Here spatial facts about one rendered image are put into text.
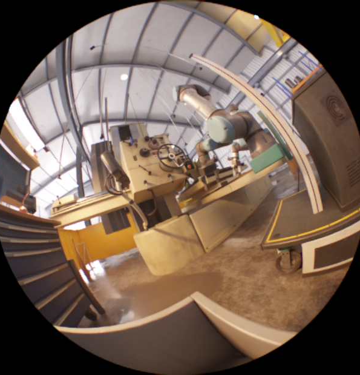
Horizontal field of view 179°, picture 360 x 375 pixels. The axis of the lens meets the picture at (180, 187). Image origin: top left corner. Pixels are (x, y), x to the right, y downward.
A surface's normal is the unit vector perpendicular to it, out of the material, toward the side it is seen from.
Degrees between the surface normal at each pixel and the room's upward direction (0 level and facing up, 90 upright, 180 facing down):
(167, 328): 90
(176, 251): 90
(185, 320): 90
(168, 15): 169
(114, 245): 90
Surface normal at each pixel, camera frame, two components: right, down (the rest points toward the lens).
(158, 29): 0.24, 0.93
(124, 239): 0.37, -0.36
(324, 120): -0.80, 0.25
